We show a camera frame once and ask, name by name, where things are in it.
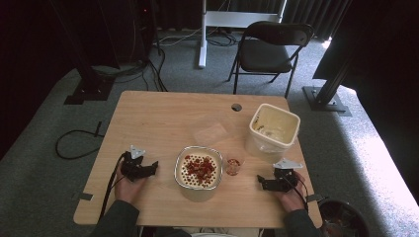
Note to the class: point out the red date slices clump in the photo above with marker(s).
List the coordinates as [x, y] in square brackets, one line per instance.
[233, 165]

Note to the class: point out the grey tape strip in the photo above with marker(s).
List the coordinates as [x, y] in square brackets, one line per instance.
[314, 197]
[82, 196]

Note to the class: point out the white desk frame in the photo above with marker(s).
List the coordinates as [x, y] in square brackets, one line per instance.
[230, 19]

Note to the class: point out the cream plastic bin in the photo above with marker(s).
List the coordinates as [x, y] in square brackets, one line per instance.
[275, 126]

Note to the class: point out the dark curtain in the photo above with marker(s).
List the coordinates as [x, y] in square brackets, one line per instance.
[313, 16]

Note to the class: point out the black folding chair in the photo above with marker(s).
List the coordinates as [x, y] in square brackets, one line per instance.
[263, 56]

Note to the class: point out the clear plastic cup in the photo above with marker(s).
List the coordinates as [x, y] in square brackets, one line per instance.
[234, 167]

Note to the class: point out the dark round bucket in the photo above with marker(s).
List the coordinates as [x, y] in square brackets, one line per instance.
[342, 220]

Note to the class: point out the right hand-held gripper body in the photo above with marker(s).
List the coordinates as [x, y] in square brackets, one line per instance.
[284, 179]

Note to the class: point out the person's right hand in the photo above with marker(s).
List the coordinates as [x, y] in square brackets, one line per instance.
[291, 200]

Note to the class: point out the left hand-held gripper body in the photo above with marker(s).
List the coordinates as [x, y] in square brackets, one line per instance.
[138, 171]

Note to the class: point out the pile of dried red dates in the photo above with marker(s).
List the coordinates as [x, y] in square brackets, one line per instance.
[199, 169]

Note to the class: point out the clear plastic lid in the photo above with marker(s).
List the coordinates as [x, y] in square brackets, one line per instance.
[210, 133]

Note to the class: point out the person's left hand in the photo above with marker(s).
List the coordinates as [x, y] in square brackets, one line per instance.
[126, 191]

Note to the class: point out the black metal stand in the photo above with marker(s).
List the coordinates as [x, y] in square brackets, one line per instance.
[89, 82]
[326, 95]

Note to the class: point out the bowl of red food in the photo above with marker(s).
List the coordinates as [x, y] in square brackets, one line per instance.
[197, 192]

